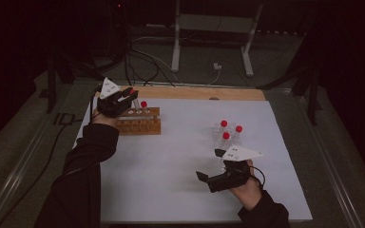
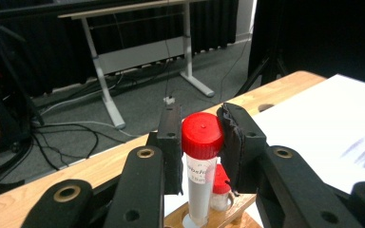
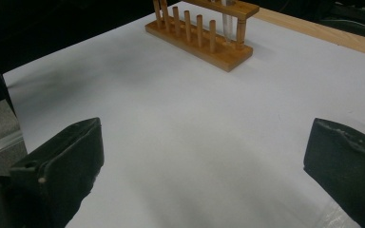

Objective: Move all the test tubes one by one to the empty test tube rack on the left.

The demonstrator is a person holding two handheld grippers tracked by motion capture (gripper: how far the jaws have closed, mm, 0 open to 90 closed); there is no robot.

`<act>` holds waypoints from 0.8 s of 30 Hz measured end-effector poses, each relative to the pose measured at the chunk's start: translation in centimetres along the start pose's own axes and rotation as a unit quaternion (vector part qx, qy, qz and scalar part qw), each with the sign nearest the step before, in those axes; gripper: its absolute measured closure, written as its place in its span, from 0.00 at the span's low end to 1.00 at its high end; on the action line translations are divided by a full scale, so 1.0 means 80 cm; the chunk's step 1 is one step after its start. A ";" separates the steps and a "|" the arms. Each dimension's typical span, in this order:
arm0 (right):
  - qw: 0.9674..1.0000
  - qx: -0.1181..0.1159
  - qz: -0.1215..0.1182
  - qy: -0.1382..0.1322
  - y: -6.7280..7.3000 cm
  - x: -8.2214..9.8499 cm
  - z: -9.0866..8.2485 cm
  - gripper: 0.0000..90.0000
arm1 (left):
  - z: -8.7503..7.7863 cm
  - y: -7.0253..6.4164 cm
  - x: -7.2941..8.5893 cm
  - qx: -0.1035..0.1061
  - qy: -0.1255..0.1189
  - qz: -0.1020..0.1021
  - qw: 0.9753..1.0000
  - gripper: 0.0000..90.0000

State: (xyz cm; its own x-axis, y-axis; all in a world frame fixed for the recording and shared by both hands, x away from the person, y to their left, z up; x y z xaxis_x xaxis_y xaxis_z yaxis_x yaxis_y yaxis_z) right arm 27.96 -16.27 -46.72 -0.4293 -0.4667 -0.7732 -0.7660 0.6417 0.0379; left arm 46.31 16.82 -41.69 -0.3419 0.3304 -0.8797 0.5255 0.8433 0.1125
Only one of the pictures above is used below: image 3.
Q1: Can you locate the wooden test tube rack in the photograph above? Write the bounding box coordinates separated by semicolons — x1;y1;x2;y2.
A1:
144;0;260;73

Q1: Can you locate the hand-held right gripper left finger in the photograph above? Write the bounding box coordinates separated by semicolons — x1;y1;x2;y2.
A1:
9;117;106;228

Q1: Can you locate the white table sheet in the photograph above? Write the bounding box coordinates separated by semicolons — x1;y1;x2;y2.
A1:
2;0;365;228

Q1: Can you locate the aluminium floor rail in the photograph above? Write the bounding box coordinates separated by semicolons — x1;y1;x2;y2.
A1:
0;131;25;161

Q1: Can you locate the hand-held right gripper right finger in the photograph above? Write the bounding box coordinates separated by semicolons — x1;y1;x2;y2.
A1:
302;117;365;228

